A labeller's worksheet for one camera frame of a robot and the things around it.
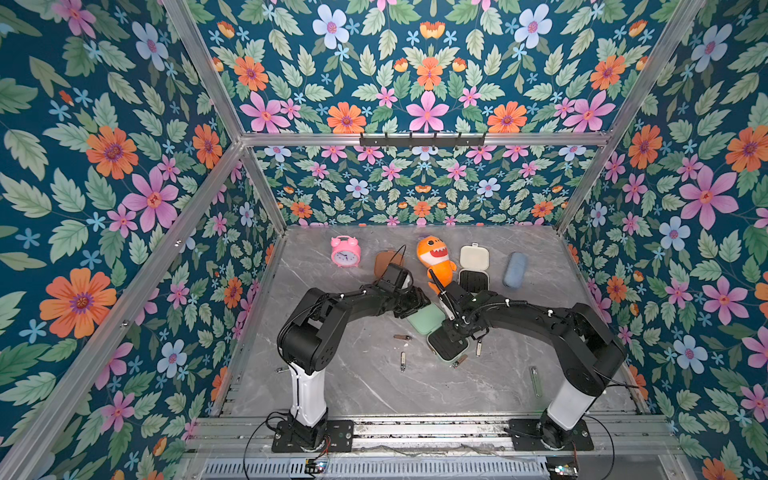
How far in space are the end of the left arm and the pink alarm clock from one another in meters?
0.28

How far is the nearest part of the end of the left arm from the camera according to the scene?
84 centimetres

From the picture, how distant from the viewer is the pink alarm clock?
103 centimetres
